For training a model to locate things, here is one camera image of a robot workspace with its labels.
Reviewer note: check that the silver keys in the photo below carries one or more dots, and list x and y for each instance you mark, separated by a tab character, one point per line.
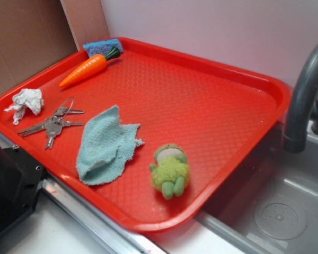
54	124

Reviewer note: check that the red plastic tray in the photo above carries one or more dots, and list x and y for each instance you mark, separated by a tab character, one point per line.
215	112

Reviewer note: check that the green plush frog toy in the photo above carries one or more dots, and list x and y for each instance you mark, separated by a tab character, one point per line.
170	172

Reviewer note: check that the light blue cloth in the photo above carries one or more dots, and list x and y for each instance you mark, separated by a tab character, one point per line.
105	148

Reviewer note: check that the orange toy carrot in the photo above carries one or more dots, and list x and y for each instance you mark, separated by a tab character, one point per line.
90	67

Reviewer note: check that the blue sponge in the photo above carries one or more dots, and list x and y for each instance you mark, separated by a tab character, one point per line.
102	47

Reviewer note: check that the crumpled white paper tissue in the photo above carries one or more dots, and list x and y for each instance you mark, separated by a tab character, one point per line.
26	98

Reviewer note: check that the grey plastic sink basin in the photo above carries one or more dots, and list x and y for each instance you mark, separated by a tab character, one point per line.
269	203

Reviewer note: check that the grey toy faucet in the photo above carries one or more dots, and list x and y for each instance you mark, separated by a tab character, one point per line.
303	107

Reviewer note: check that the black box with screws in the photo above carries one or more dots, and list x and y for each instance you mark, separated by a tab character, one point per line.
21	177

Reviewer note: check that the brown cardboard panel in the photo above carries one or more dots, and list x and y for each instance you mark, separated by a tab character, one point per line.
33	36

